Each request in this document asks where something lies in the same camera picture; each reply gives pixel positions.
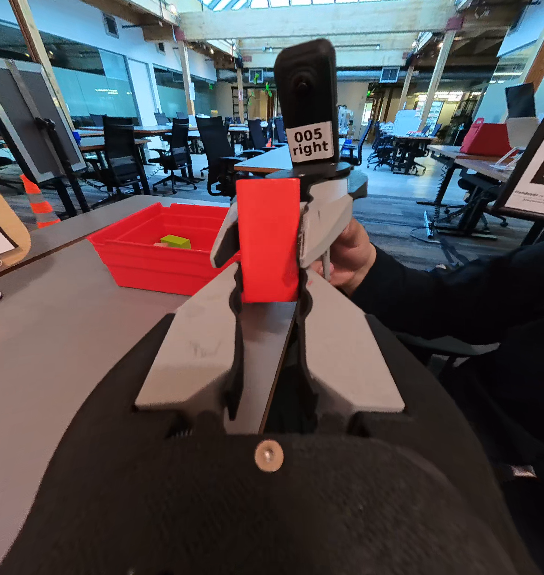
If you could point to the person's dark clothed body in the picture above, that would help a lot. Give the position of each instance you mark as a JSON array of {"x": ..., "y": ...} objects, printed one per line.
[{"x": 523, "y": 404}]

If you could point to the green wooden block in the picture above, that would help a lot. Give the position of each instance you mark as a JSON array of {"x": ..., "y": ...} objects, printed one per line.
[{"x": 176, "y": 241}]

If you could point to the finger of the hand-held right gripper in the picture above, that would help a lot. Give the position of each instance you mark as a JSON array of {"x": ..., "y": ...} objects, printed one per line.
[
  {"x": 326, "y": 215},
  {"x": 224, "y": 238}
]

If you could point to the red bag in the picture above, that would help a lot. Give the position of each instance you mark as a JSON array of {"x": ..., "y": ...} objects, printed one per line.
[{"x": 485, "y": 139}]

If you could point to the wooden top standing desk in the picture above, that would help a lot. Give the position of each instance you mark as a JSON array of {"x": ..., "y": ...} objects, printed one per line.
[{"x": 447, "y": 152}]

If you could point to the grey panel on black stand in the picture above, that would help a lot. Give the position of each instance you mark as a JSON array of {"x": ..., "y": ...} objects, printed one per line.
[{"x": 51, "y": 117}]

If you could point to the red plastic bin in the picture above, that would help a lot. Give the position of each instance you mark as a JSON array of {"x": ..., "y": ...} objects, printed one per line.
[{"x": 146, "y": 265}]

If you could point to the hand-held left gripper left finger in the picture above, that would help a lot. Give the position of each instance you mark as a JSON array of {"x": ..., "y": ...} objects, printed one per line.
[{"x": 191, "y": 350}]

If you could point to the person's right hand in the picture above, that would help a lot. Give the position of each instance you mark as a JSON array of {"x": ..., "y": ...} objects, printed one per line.
[{"x": 355, "y": 260}]

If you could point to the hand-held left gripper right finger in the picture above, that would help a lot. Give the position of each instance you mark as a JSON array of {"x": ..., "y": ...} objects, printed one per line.
[{"x": 348, "y": 359}]

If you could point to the person's right forearm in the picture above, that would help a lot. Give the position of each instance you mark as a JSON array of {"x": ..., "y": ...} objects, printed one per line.
[{"x": 433, "y": 292}]

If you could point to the fiducial marker poster board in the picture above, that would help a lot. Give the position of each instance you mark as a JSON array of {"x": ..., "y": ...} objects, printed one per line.
[{"x": 537, "y": 179}]

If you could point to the wooden framed white board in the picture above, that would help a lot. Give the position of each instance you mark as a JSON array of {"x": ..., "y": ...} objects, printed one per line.
[{"x": 22, "y": 238}]

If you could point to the black monitor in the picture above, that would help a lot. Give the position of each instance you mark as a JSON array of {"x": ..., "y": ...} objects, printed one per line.
[{"x": 521, "y": 101}]

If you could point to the group of black office chairs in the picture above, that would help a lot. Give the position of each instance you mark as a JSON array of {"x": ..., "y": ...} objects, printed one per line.
[{"x": 119, "y": 148}]

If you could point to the red rectangular wooden block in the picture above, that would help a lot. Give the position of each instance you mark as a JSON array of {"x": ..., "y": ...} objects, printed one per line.
[{"x": 267, "y": 242}]

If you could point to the orange traffic cone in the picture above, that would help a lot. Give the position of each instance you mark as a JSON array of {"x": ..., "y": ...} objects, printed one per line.
[{"x": 40, "y": 206}]

